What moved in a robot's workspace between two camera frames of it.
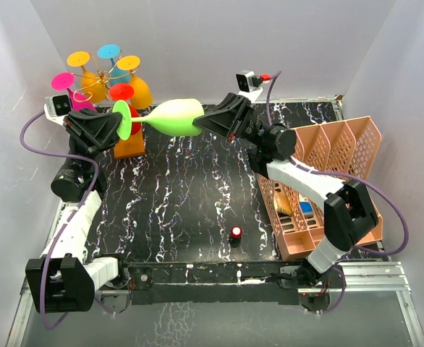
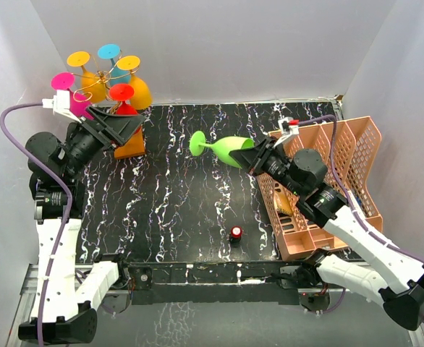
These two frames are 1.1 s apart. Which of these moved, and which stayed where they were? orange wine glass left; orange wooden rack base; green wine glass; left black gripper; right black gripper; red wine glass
Moved: green wine glass; right black gripper
Stayed: red wine glass; orange wooden rack base; orange wine glass left; left black gripper
